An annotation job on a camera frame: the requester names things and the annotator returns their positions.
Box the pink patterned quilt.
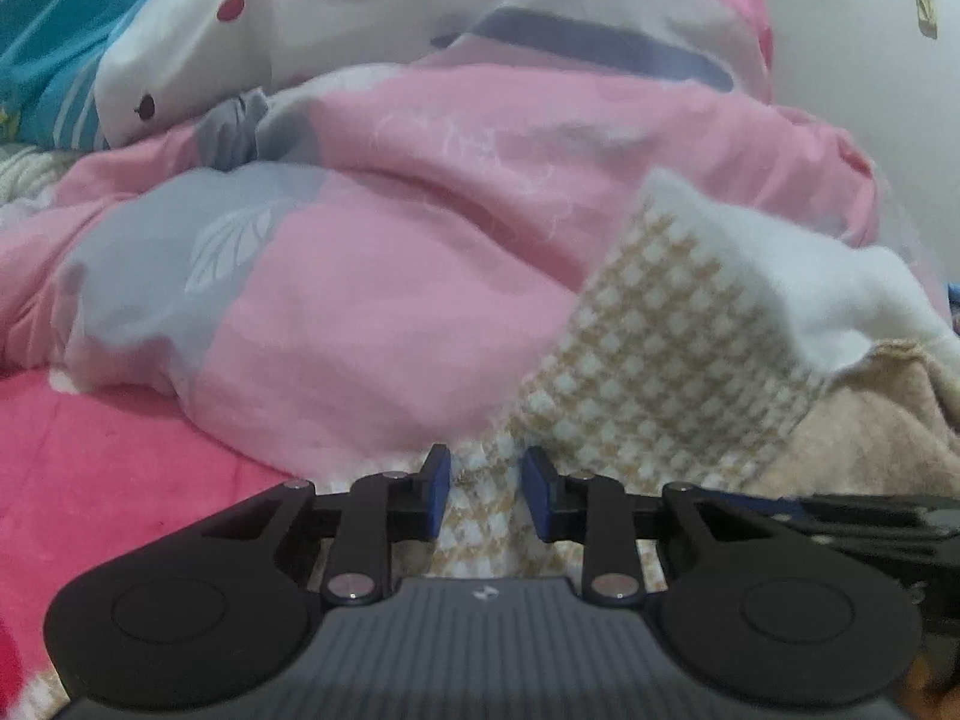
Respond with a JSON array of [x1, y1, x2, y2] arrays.
[[0, 0, 938, 466]]

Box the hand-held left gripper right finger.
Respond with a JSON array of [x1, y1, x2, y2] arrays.
[[521, 446, 788, 607]]

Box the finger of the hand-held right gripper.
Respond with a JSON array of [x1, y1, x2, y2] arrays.
[[787, 493, 960, 537]]

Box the beige white houndstooth jacket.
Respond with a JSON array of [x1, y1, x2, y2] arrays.
[[420, 169, 960, 593]]

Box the white striped cloth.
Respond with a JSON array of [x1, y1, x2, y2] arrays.
[[0, 142, 83, 203]]

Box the teal striped cloth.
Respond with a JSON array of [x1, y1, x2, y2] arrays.
[[0, 0, 173, 151]]

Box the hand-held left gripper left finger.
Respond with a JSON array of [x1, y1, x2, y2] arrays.
[[202, 444, 453, 607]]

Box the pink floral bed sheet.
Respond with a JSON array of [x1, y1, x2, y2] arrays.
[[0, 367, 353, 720]]

